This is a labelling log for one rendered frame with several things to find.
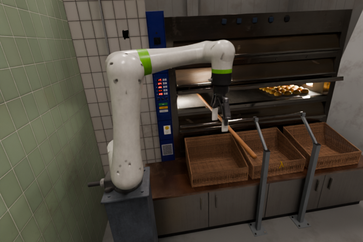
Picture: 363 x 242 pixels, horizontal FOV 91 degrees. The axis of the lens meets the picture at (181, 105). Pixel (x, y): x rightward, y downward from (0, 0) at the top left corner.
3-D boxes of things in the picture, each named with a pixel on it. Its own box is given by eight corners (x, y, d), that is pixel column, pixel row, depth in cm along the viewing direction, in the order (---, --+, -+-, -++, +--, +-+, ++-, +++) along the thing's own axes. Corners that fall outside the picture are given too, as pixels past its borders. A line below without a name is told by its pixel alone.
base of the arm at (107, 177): (85, 199, 85) (82, 189, 83) (95, 177, 99) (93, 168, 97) (141, 190, 88) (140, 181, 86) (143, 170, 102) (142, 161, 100)
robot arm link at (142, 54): (109, 86, 71) (101, 54, 66) (108, 80, 82) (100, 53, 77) (154, 77, 77) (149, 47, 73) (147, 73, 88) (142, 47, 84)
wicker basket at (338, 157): (279, 145, 227) (281, 126, 218) (320, 140, 232) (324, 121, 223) (309, 171, 181) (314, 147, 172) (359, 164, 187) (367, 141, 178)
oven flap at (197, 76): (176, 87, 186) (174, 67, 186) (332, 74, 205) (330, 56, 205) (176, 86, 181) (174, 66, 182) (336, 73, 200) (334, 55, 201)
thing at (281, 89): (251, 86, 279) (251, 82, 277) (280, 83, 284) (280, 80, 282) (276, 96, 222) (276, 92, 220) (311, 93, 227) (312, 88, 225)
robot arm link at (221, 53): (220, 39, 72) (241, 39, 76) (203, 40, 82) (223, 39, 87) (218, 74, 76) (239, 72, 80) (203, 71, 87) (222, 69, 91)
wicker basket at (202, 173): (184, 158, 214) (183, 137, 205) (230, 152, 219) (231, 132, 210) (191, 188, 168) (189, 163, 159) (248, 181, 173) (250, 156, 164)
